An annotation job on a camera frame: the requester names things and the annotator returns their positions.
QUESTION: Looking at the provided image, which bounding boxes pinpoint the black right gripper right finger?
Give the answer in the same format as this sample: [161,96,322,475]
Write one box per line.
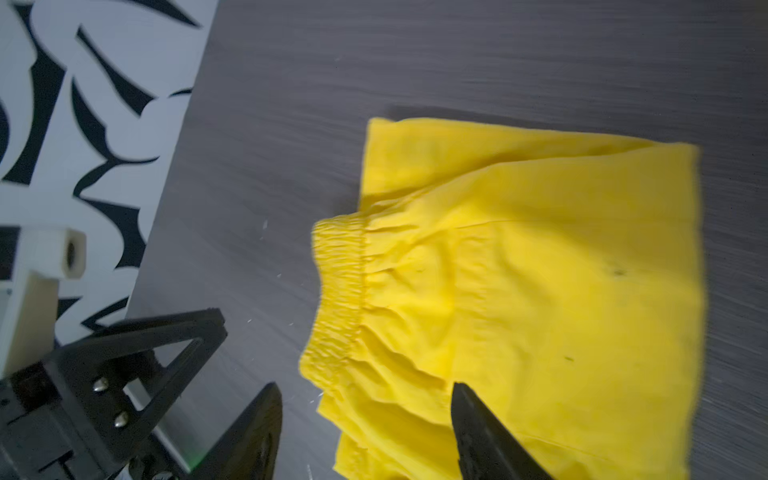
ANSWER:
[451,383,552,480]

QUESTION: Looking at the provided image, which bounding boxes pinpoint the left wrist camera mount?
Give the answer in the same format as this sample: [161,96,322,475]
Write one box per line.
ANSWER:
[1,226,87,378]

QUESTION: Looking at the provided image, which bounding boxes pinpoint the yellow shorts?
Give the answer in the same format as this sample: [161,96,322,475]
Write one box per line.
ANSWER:
[299,118,707,479]

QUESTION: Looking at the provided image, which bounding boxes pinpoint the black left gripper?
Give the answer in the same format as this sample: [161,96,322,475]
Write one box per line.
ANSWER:
[1,308,227,479]

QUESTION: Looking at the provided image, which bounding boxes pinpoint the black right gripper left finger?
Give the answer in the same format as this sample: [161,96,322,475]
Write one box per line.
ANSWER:
[189,382,283,480]

